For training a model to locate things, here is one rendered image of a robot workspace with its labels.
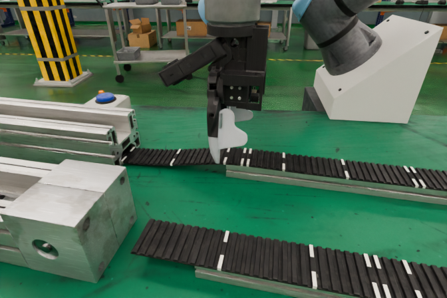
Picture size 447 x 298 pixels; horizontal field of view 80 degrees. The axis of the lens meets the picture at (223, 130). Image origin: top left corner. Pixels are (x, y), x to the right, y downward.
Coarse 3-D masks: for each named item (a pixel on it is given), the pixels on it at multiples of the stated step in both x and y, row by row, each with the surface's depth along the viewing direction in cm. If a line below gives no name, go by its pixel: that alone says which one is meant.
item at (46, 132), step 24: (0, 120) 48; (24, 120) 48; (48, 120) 48; (72, 120) 54; (96, 120) 53; (120, 120) 52; (0, 144) 51; (24, 144) 51; (48, 144) 48; (72, 144) 47; (96, 144) 46; (120, 144) 49
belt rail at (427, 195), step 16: (240, 176) 47; (256, 176) 46; (272, 176) 46; (288, 176) 46; (304, 176) 44; (320, 176) 44; (352, 192) 44; (368, 192) 43; (384, 192) 43; (400, 192) 43; (416, 192) 42; (432, 192) 41
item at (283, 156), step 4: (284, 156) 47; (288, 156) 47; (284, 160) 46; (288, 160) 46; (284, 164) 45; (288, 164) 45; (292, 164) 45; (284, 168) 44; (288, 168) 44; (292, 168) 44
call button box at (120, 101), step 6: (114, 96) 64; (120, 96) 65; (126, 96) 65; (90, 102) 62; (96, 102) 61; (102, 102) 61; (108, 102) 61; (114, 102) 62; (120, 102) 62; (126, 102) 65
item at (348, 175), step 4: (340, 160) 46; (348, 160) 46; (340, 164) 46; (344, 164) 45; (348, 164) 45; (344, 168) 44; (348, 168) 45; (352, 168) 44; (344, 172) 43; (348, 172) 44; (352, 172) 43; (344, 176) 43; (348, 176) 42; (352, 176) 42; (356, 176) 43
